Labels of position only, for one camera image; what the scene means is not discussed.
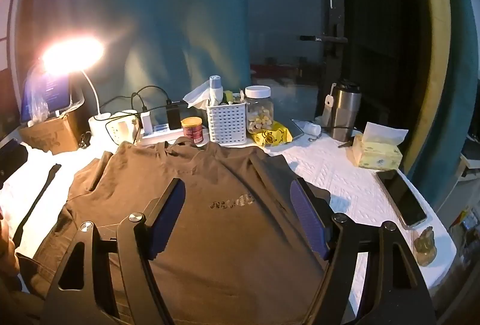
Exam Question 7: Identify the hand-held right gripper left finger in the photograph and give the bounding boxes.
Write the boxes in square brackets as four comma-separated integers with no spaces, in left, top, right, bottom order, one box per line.
[41,178,187,325]

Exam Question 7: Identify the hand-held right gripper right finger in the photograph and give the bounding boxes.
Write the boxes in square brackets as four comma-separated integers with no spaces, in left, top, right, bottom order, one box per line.
[290,177,437,325]

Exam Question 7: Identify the brown t-shirt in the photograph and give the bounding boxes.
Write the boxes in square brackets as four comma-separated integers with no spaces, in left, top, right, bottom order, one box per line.
[17,137,332,325]

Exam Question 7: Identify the person's left forearm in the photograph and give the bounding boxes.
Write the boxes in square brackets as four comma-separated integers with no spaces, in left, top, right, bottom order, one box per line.
[0,212,19,275]

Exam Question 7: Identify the cardboard box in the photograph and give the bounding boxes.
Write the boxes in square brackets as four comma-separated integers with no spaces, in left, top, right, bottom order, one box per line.
[19,111,91,155]

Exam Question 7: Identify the white textured table cover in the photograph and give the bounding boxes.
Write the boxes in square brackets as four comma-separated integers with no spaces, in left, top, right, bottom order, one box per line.
[0,122,456,311]

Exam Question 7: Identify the yellow duck packet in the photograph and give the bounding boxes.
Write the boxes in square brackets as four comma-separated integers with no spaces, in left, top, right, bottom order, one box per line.
[251,121,293,147]

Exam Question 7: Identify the grey flat case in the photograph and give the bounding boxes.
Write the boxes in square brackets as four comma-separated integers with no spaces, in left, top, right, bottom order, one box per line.
[287,119,306,141]

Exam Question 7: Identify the white power strip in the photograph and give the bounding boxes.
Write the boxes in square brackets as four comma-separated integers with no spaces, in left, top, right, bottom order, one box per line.
[140,124,209,143]

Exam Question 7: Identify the red can with yellow lid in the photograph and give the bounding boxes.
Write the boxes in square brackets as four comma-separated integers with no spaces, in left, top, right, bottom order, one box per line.
[181,117,205,144]

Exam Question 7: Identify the white desk lamp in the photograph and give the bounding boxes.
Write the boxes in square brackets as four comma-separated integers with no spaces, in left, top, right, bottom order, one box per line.
[39,34,113,142]

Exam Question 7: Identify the yellow tissue box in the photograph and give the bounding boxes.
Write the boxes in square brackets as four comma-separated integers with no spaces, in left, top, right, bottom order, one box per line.
[352,122,409,170]

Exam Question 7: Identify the black smartphone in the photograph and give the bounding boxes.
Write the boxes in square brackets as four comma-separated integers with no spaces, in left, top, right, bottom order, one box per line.
[375,169,428,230]

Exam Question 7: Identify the white charger plug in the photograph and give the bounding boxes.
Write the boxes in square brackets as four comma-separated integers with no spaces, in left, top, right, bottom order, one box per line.
[140,111,154,134]

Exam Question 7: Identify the cream cartoon mug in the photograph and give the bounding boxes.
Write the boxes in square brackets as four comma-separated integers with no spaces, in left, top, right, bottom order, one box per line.
[107,109,141,146]

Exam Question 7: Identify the black charger plug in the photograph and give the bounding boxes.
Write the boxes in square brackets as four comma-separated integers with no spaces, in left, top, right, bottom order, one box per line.
[167,104,182,131]

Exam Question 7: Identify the metal clip tool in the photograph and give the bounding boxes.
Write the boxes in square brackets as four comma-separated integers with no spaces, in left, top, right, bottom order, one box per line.
[329,79,362,143]

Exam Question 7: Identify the glass jar with white lid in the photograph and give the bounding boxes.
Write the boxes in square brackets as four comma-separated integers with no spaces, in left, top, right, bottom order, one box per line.
[245,86,273,134]

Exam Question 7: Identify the white perforated basket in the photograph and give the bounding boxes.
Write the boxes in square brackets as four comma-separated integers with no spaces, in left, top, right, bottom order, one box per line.
[206,100,247,143]

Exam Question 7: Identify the small golden figurine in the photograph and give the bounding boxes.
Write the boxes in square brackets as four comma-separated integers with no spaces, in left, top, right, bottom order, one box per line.
[412,227,437,267]

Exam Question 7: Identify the white crumpled tissue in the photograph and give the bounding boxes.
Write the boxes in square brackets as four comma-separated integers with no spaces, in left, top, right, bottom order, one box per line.
[183,79,212,109]

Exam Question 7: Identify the dark door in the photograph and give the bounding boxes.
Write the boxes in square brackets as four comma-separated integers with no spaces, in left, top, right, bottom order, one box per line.
[300,0,424,131]

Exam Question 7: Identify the beige wooden post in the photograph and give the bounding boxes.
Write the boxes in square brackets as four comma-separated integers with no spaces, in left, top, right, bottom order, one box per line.
[407,0,451,176]

